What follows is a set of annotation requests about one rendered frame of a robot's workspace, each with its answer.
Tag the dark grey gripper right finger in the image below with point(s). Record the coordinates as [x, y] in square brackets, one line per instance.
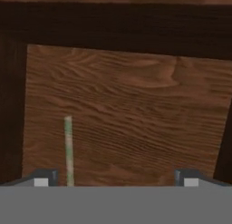
[187, 176]

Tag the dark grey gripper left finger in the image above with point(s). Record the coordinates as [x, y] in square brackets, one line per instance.
[45, 177]

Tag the green and white striped straw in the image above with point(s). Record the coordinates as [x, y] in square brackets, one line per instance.
[69, 155]

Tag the open brown wooden drawer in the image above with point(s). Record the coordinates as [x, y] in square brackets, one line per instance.
[127, 112]

